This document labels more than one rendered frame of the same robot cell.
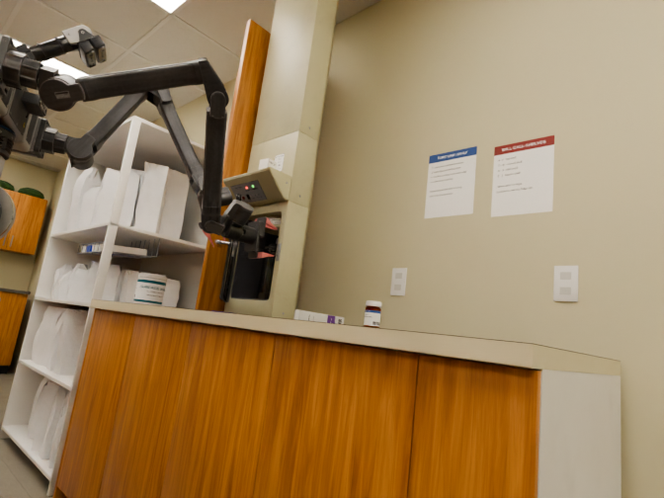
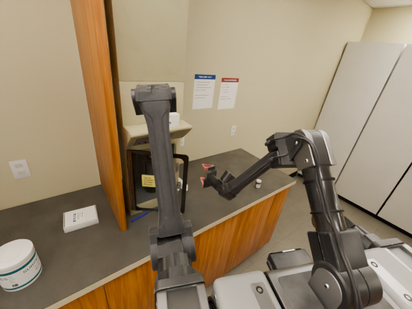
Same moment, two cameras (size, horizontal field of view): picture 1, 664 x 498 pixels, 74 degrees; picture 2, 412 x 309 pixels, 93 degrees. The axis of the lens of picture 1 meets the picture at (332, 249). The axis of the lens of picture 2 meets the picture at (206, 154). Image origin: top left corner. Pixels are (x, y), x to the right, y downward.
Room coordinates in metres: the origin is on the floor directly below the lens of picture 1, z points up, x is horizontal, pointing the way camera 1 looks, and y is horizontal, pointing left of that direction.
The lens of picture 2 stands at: (1.40, 1.23, 1.86)
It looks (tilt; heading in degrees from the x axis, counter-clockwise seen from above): 27 degrees down; 276
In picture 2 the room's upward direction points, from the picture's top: 7 degrees clockwise
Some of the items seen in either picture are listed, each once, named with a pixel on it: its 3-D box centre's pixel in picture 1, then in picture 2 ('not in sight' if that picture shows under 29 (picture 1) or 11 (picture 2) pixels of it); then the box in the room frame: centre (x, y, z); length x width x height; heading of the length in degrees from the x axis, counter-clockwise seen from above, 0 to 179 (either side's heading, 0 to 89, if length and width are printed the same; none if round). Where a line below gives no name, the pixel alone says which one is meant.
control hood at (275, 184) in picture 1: (254, 189); (160, 135); (1.73, 0.35, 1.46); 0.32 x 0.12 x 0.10; 46
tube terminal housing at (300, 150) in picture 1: (283, 231); (146, 144); (1.87, 0.22, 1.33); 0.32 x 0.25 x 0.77; 46
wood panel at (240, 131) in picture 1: (266, 174); (96, 91); (2.04, 0.36, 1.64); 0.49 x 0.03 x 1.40; 136
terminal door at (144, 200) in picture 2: (230, 250); (158, 184); (1.72, 0.40, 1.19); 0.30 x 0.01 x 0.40; 10
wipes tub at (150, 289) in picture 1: (150, 290); (17, 264); (2.14, 0.85, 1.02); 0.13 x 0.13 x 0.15
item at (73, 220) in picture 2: not in sight; (81, 217); (2.13, 0.53, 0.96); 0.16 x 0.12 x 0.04; 41
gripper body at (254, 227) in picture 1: (247, 234); (213, 181); (1.43, 0.29, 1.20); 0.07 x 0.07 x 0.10; 45
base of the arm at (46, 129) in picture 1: (52, 141); (176, 281); (1.45, 1.01, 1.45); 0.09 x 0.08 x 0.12; 23
